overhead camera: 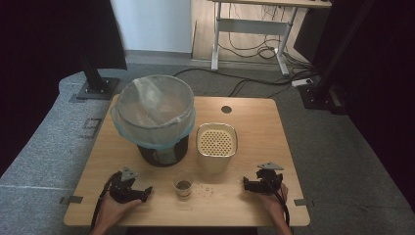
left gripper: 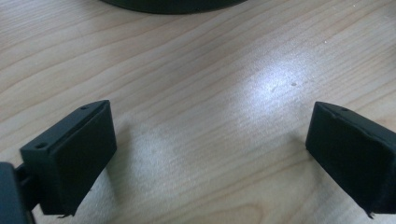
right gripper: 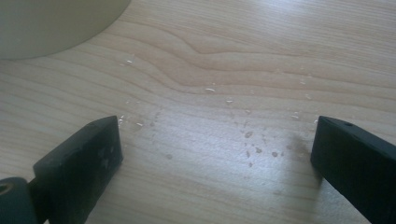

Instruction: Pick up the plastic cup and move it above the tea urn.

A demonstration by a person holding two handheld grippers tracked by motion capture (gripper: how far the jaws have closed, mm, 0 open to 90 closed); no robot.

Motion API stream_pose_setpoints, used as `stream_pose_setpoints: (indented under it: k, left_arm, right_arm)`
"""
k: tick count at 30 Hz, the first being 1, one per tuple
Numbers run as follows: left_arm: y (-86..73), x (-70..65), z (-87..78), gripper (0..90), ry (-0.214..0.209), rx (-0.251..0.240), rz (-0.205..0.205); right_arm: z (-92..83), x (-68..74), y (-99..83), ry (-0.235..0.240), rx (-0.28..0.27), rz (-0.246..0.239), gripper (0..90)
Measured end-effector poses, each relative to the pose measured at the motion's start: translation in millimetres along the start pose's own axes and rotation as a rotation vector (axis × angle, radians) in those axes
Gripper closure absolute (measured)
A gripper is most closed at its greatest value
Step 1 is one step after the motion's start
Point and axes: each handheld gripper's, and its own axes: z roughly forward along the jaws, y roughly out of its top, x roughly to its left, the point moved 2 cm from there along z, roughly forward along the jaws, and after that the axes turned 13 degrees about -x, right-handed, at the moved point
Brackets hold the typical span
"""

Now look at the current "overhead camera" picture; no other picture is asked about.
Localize person's left hand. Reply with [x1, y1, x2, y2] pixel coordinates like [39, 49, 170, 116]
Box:
[96, 196, 144, 230]

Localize translucent trash bag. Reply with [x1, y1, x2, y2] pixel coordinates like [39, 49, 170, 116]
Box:
[110, 74, 198, 152]

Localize small glass cup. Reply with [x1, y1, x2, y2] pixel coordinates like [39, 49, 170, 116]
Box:
[172, 171, 195, 199]

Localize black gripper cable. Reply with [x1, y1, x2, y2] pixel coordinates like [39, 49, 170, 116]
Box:
[90, 171, 122, 231]
[260, 175, 292, 227]

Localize black trash bin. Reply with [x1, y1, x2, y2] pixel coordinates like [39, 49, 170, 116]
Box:
[136, 134, 190, 168]

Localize tangle of black floor cables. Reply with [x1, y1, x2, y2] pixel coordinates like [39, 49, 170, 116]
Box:
[172, 3, 322, 99]

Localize scattered brown crumbs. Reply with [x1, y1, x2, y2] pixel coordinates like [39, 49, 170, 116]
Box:
[195, 183, 215, 198]

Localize white power strip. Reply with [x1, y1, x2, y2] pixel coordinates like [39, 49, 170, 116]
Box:
[291, 77, 314, 89]

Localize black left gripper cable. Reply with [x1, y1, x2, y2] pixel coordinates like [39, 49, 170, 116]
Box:
[90, 171, 122, 231]

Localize black curtain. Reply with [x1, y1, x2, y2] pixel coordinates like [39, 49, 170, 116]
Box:
[293, 0, 415, 213]
[0, 0, 128, 177]

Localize beige container with perforated strainer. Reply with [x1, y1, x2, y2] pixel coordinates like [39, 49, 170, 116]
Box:
[195, 121, 239, 174]

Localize white desk frame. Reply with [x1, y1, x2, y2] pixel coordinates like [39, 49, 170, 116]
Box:
[207, 0, 333, 78]

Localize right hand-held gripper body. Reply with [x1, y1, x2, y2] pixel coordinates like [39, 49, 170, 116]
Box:
[255, 161, 285, 196]

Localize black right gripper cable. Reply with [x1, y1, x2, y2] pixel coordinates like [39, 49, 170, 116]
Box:
[260, 175, 292, 227]

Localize person's right hand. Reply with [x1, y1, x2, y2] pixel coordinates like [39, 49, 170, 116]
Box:
[256, 182, 291, 218]

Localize grey floor tape strip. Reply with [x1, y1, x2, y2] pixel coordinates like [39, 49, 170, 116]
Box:
[59, 195, 84, 206]
[293, 198, 315, 208]

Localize black metal stand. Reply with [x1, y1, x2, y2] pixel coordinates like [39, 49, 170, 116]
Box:
[298, 0, 376, 116]
[75, 48, 120, 101]

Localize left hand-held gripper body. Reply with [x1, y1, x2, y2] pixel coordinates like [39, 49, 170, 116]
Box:
[109, 166, 144, 204]

